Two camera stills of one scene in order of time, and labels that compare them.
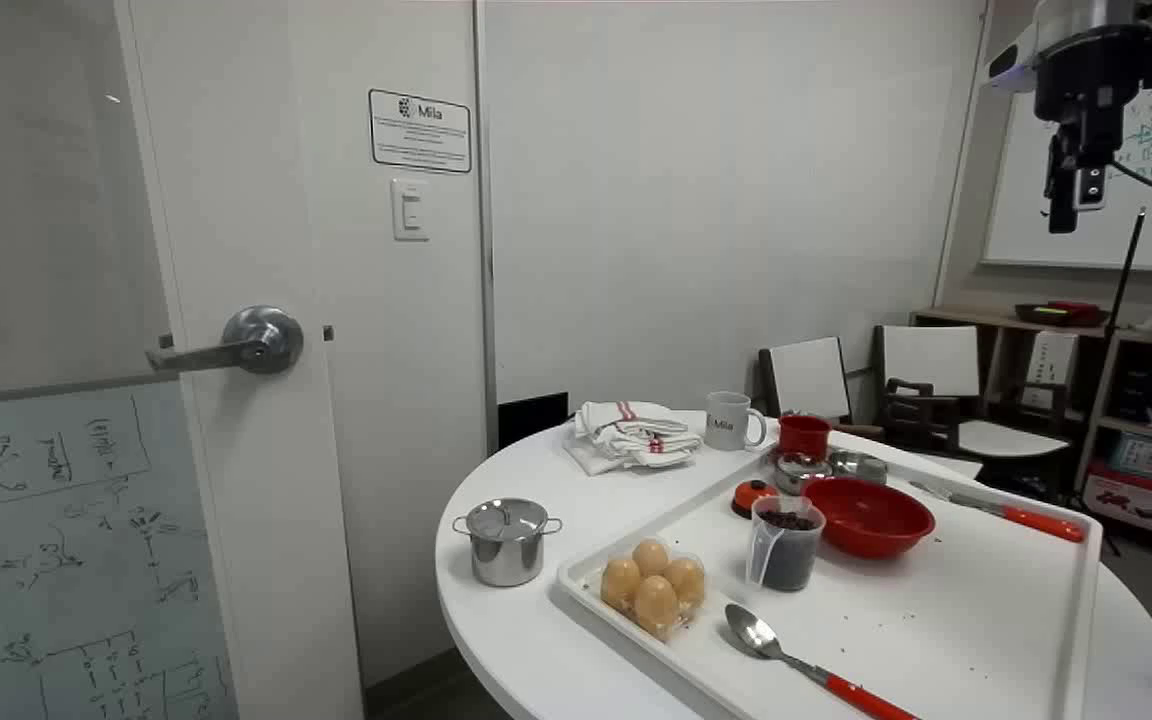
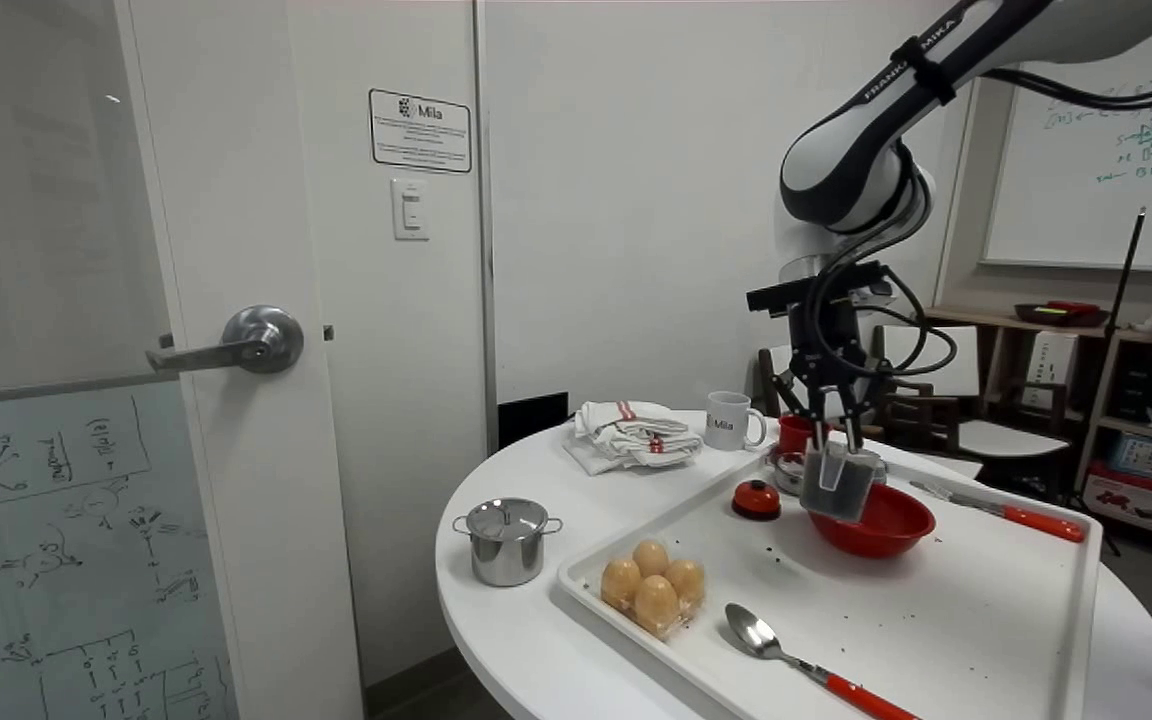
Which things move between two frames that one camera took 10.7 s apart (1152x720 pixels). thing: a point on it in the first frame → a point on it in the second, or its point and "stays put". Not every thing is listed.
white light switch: [408, 215] stays put
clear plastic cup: [787, 538] → [837, 480]
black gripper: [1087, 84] → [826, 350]
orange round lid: [747, 496] stays put
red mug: [801, 438] stays put
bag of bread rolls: [655, 589] stays put
